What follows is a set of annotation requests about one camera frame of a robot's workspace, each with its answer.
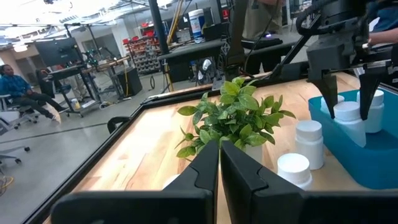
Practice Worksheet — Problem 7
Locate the white canister blue label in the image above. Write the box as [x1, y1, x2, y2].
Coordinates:
[188, 8, 206, 40]

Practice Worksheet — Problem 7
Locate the wood top desk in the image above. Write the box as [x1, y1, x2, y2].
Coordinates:
[46, 55, 131, 108]

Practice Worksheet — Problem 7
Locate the black cabinet box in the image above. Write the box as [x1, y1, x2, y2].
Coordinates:
[117, 67, 143, 97]

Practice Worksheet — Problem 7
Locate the green plant in white pot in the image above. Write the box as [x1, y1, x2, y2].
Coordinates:
[175, 76, 296, 164]

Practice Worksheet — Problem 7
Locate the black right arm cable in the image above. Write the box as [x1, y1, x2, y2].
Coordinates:
[295, 11, 323, 35]

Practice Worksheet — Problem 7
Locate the yellow pole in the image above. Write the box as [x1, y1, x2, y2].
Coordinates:
[166, 0, 184, 46]

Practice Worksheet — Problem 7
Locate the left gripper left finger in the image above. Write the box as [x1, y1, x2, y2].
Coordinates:
[51, 141, 220, 224]

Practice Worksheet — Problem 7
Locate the teal translucent plastic basket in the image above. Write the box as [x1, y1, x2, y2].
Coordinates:
[307, 87, 398, 190]

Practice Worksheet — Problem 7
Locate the person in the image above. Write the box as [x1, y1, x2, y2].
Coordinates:
[242, 0, 284, 75]
[35, 67, 65, 98]
[362, 0, 398, 47]
[0, 63, 69, 121]

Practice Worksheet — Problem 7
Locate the black monitor on stand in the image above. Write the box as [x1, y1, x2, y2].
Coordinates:
[34, 37, 83, 68]

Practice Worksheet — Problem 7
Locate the black curved cable loop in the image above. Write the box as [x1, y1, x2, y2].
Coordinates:
[107, 116, 131, 134]

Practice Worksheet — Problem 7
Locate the office chair wheel base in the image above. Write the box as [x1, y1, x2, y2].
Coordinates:
[0, 118, 32, 166]

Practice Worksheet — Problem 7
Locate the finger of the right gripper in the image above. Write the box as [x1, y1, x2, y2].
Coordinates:
[310, 74, 339, 119]
[359, 73, 382, 121]

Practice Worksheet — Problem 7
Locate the yellow floor cable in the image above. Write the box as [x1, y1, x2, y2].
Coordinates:
[0, 175, 15, 197]

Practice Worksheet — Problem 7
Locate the black workbench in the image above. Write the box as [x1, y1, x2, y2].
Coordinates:
[158, 37, 296, 77]

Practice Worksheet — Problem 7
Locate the grey office chair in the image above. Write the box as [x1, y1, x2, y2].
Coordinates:
[0, 93, 40, 126]

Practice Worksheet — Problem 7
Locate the shelf with red bins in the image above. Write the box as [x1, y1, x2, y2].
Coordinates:
[123, 30, 162, 75]

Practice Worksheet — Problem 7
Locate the white pill bottle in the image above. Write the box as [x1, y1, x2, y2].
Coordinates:
[295, 119, 325, 170]
[356, 89, 386, 134]
[320, 95, 345, 114]
[333, 101, 367, 149]
[277, 152, 313, 191]

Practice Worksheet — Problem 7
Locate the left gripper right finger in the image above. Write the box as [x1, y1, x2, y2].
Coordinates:
[220, 141, 398, 224]

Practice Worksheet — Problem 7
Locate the black vertical post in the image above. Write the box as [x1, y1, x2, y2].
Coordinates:
[148, 0, 170, 55]

